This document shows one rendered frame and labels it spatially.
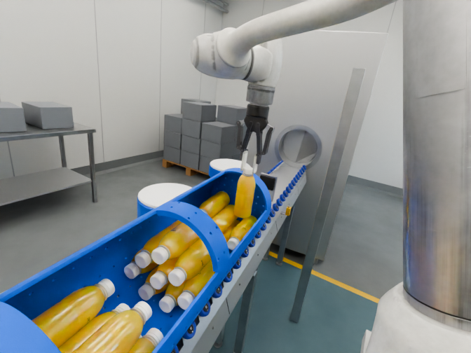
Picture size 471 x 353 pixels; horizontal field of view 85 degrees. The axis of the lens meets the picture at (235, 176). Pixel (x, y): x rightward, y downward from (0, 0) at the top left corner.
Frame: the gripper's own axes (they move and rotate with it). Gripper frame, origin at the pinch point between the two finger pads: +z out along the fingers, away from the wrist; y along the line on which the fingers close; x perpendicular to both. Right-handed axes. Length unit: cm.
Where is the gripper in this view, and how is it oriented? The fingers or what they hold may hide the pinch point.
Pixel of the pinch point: (249, 162)
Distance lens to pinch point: 92.4
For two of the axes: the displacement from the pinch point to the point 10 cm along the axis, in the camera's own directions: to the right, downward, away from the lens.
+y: -9.0, -2.5, 3.5
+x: -4.1, 2.6, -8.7
